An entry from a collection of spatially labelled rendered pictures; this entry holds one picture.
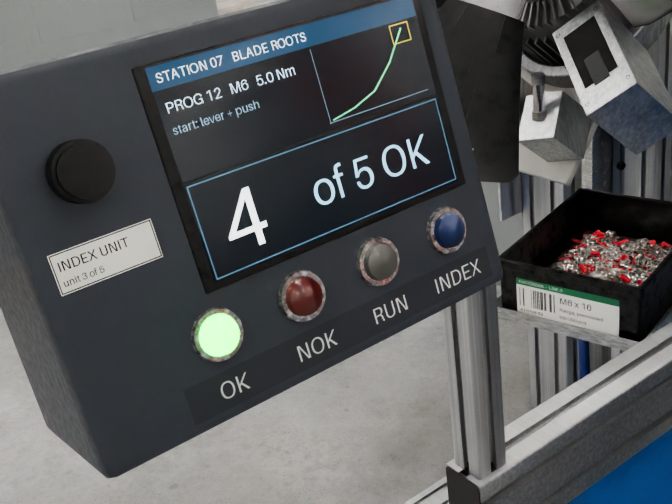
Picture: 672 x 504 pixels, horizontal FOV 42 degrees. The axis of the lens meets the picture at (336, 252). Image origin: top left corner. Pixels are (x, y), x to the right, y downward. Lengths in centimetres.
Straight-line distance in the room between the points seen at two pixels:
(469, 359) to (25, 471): 183
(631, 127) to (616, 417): 49
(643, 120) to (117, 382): 89
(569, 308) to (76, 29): 588
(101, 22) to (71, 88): 629
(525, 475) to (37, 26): 600
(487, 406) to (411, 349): 178
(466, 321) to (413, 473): 144
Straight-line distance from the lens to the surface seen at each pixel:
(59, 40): 661
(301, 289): 45
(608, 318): 96
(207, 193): 43
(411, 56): 50
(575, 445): 79
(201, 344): 43
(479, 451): 70
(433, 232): 50
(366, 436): 218
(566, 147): 126
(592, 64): 118
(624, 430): 84
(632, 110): 117
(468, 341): 64
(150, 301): 42
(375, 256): 47
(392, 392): 231
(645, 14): 98
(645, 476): 94
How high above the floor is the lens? 133
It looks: 26 degrees down
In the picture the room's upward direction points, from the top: 8 degrees counter-clockwise
